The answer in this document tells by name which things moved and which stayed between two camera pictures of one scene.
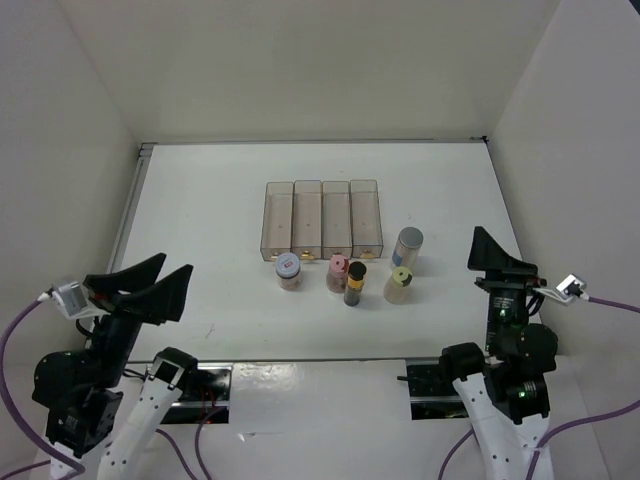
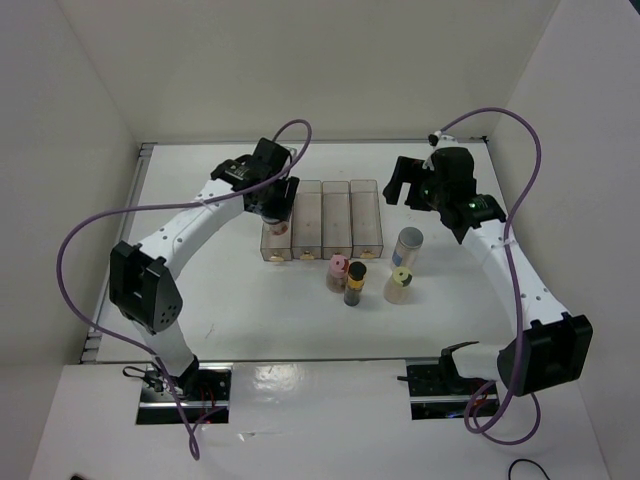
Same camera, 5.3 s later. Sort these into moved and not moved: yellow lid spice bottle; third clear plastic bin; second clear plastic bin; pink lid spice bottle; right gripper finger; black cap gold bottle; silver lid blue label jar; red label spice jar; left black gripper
Moved: left black gripper; right gripper finger; red label spice jar
Not moved: third clear plastic bin; second clear plastic bin; yellow lid spice bottle; pink lid spice bottle; black cap gold bottle; silver lid blue label jar
